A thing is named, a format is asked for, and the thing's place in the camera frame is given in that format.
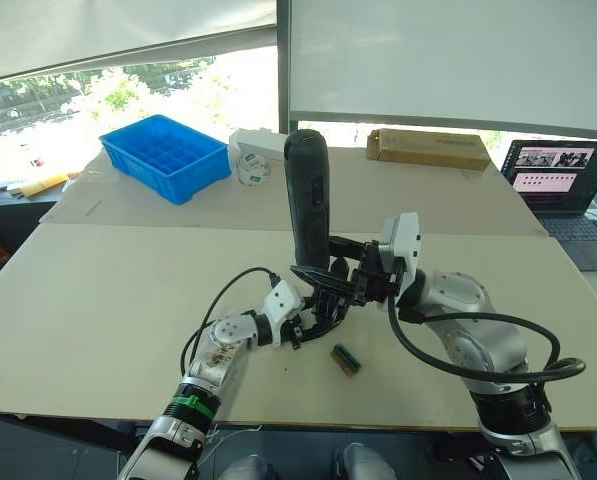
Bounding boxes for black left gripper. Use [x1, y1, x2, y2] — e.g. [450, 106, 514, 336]
[287, 290, 353, 352]

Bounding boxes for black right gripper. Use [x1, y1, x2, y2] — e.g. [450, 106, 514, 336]
[289, 234, 405, 307]

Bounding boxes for black gripper body workpiece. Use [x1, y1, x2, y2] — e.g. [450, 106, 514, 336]
[311, 255, 353, 321]

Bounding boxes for black electric screwdriver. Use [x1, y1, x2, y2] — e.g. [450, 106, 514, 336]
[282, 128, 332, 272]

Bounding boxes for small green brown finger piece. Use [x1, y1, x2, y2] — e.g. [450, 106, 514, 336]
[329, 343, 364, 378]

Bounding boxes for beige cardboard sheet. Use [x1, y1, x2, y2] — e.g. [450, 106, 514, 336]
[41, 145, 550, 238]
[0, 222, 597, 434]

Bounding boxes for white round tape rolls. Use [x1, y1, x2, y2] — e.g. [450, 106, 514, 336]
[234, 151, 271, 188]

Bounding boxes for white cardboard box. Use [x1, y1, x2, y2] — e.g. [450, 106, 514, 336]
[227, 128, 289, 164]

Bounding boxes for brown cardboard box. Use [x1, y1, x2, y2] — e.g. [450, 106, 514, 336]
[366, 127, 492, 173]

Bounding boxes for dark rounded grey shape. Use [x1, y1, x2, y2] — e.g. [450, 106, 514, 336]
[331, 441, 397, 480]

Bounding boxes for blue plastic compartment bin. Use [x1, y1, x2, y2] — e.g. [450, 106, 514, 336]
[98, 113, 232, 207]

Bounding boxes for open grey laptop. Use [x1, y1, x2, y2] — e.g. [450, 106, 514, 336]
[499, 138, 597, 272]

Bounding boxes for white roller blind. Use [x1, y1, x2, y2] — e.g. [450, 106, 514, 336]
[288, 0, 597, 142]
[0, 0, 278, 87]

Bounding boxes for yellow padded envelope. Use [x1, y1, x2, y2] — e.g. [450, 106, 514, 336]
[19, 171, 70, 197]

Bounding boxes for black side table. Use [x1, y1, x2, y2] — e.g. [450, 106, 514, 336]
[0, 185, 65, 296]

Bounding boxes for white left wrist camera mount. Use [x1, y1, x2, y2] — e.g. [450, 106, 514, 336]
[261, 278, 305, 350]

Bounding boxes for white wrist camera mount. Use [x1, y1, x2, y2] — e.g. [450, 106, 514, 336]
[261, 278, 305, 350]
[380, 212, 423, 282]

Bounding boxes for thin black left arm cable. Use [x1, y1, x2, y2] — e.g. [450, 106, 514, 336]
[179, 266, 280, 377]

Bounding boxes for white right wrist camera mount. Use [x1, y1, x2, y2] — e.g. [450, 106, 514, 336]
[380, 212, 423, 282]

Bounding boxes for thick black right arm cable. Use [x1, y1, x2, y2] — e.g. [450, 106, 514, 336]
[386, 292, 588, 401]

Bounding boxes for grey window frame post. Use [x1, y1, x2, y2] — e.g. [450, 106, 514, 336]
[275, 0, 292, 137]

